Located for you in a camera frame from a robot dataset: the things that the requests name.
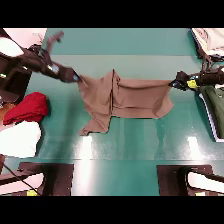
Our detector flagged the beige garment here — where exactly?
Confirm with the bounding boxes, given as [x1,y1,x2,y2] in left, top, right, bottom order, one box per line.
[191,27,224,56]

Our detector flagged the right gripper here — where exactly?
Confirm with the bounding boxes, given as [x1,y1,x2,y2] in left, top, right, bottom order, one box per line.
[168,70,202,92]

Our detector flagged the black cable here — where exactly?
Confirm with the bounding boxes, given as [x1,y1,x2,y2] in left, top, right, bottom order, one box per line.
[2,162,44,197]

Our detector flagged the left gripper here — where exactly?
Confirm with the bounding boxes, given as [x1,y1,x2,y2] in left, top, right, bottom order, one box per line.
[57,66,81,84]

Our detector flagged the red garment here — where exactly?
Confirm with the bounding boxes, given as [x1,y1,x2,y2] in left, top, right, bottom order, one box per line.
[2,91,50,126]

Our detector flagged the brown shirt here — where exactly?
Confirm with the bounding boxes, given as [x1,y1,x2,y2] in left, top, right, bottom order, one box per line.
[77,68,175,137]

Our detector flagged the dark green garment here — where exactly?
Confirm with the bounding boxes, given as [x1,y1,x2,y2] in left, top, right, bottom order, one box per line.
[199,85,224,140]

